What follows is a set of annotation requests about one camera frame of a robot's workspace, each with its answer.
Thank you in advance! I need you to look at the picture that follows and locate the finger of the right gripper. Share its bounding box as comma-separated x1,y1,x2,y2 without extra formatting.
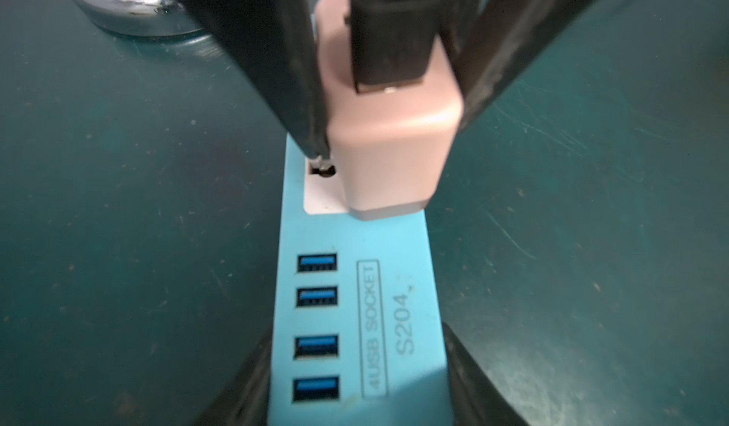
180,0,330,158
443,0,596,130

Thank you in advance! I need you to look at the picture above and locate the light blue power strip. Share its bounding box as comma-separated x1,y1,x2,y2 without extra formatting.
268,141,455,425

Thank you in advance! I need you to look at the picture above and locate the chrome glass holder stand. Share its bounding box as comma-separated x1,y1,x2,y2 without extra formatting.
72,0,201,38

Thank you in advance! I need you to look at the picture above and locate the pink USB plug adapter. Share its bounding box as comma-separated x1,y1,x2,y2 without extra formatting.
314,0,463,221

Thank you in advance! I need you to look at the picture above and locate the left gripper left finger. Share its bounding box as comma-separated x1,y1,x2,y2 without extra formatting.
192,327,273,426

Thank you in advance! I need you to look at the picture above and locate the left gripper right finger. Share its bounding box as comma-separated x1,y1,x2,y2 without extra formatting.
442,322,528,426

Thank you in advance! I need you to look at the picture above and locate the black blue fan USB cable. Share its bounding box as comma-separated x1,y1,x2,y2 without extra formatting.
338,0,440,94

